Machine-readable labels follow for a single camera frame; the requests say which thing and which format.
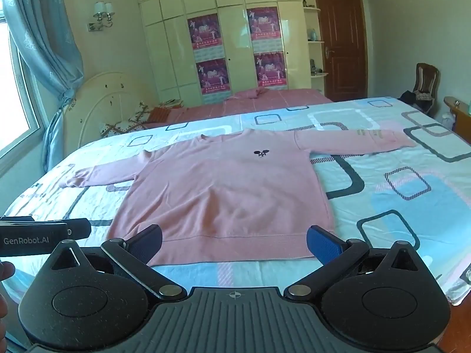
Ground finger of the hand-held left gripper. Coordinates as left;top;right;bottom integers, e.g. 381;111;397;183
55;218;91;239

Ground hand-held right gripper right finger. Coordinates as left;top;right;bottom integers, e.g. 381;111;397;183
284;225;424;299

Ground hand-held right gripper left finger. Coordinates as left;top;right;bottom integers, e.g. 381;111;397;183
49;224;188;299

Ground pink sweatshirt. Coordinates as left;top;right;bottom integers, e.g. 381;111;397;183
61;127;418;266

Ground clothes on chair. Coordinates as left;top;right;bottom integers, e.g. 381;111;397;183
397;90;435;113

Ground person's left hand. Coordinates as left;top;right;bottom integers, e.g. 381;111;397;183
0;261;15;342

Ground patterned bed sheet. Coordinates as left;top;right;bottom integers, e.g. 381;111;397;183
0;96;471;339

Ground embroidered white pillow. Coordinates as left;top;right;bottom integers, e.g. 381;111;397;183
101;101;155;138

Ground cream round headboard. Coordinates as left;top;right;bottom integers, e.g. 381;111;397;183
64;71;159;144

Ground orange cushion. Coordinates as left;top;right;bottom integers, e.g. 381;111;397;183
151;106;185;124

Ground window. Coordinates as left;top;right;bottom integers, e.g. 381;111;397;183
0;18;41;148

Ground pink bedspread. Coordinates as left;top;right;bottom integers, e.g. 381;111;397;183
145;87;334;129

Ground wooden footboard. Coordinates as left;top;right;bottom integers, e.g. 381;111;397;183
443;96;471;155

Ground blue curtain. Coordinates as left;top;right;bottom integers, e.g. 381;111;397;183
0;0;85;171

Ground dark wooden chair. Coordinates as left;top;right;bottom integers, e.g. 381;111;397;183
412;62;440;113

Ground brown wooden door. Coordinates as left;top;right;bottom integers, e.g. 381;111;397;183
314;0;369;101

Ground cream wardrobe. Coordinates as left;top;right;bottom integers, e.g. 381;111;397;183
134;0;317;105

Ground cream corner shelf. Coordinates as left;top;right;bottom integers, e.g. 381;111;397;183
300;0;328;94

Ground pink wall poster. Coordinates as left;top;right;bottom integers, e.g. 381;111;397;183
254;51;288;89
187;14;225;59
246;6;285;52
195;58;232;104

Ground wall lamp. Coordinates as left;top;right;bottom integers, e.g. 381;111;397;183
87;1;115;32

